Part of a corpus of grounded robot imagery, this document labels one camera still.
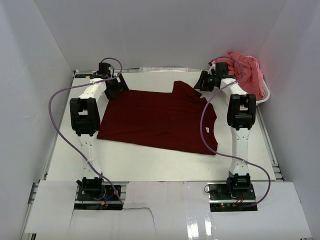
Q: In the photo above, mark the white plastic basket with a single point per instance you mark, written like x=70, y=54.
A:
x=266, y=94

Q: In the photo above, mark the pink t-shirt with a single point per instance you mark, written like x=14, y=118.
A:
x=253, y=75

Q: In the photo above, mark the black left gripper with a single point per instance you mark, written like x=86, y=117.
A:
x=121, y=86

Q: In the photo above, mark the dark red t-shirt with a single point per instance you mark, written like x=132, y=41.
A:
x=180, y=120

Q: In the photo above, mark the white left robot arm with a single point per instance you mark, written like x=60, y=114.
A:
x=86, y=122

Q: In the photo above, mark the small black label sticker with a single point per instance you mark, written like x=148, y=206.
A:
x=82, y=76

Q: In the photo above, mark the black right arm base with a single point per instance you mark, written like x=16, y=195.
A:
x=235, y=195

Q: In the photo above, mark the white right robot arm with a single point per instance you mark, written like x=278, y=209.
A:
x=241, y=116

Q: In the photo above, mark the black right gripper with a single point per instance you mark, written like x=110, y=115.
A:
x=204, y=76

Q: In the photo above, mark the white front cover sheet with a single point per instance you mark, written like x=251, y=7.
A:
x=166, y=211

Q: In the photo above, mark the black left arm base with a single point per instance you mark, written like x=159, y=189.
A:
x=97, y=195

